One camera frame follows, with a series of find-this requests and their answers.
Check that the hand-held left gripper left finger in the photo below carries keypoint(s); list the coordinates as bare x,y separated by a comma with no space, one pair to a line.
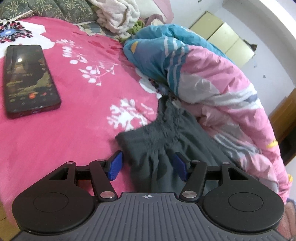
115,165

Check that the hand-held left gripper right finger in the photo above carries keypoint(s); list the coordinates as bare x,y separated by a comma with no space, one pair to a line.
180,166

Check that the dark grey pants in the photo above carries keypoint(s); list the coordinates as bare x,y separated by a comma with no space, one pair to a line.
150,139

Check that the pink floral blanket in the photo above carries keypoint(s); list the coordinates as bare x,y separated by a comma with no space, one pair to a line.
81,115

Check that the pink patterned quilt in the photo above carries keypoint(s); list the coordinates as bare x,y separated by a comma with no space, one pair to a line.
208,81

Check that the wooden door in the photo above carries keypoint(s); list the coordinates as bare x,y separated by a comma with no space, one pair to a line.
286,115

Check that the black smartphone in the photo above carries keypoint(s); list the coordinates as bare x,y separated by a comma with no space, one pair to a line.
27,81

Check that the pale yellow wardrobe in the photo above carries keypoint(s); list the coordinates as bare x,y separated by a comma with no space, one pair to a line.
219,34

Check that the green knitted cloth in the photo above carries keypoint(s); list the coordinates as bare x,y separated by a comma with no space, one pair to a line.
136,27

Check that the cream knitted blanket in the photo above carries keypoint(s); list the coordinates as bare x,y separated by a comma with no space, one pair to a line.
115,16

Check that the cream and pink headboard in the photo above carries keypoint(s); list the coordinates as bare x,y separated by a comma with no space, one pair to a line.
150,7

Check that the green patterned pillow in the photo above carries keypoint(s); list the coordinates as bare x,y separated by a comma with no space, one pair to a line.
57,9

